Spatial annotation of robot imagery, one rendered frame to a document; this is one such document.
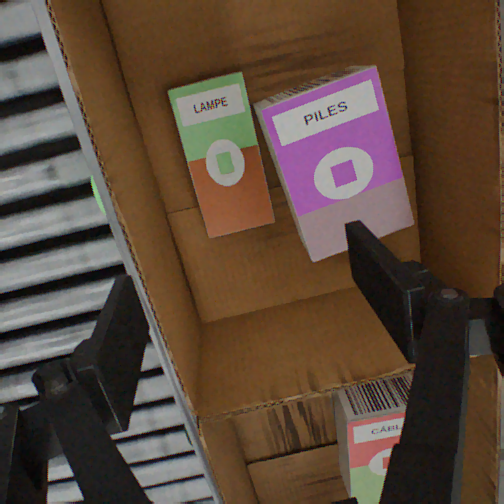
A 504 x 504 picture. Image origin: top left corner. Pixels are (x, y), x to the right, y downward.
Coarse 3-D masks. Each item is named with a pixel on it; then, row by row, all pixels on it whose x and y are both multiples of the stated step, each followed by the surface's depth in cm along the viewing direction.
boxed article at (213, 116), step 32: (192, 96) 44; (224, 96) 44; (192, 128) 45; (224, 128) 45; (192, 160) 46; (224, 160) 47; (256, 160) 47; (224, 192) 48; (256, 192) 48; (224, 224) 49; (256, 224) 50
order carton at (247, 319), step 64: (64, 0) 30; (128, 0) 41; (192, 0) 42; (256, 0) 42; (320, 0) 43; (384, 0) 43; (448, 0) 35; (128, 64) 43; (192, 64) 44; (256, 64) 44; (320, 64) 45; (384, 64) 45; (448, 64) 38; (128, 128) 42; (256, 128) 47; (448, 128) 40; (128, 192) 36; (192, 192) 49; (448, 192) 44; (192, 256) 52; (256, 256) 52; (448, 256) 47; (192, 320) 51; (256, 320) 53; (320, 320) 50; (192, 384) 42; (256, 384) 43; (320, 384) 41
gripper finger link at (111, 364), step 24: (120, 288) 19; (120, 312) 18; (144, 312) 22; (96, 336) 16; (120, 336) 17; (144, 336) 21; (96, 360) 15; (120, 360) 17; (96, 384) 15; (120, 384) 16; (96, 408) 15; (120, 408) 15; (120, 432) 16
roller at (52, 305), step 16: (64, 288) 69; (80, 288) 68; (96, 288) 68; (0, 304) 69; (16, 304) 68; (32, 304) 68; (48, 304) 68; (64, 304) 68; (80, 304) 68; (96, 304) 68; (0, 320) 68; (16, 320) 68; (32, 320) 69; (48, 320) 70
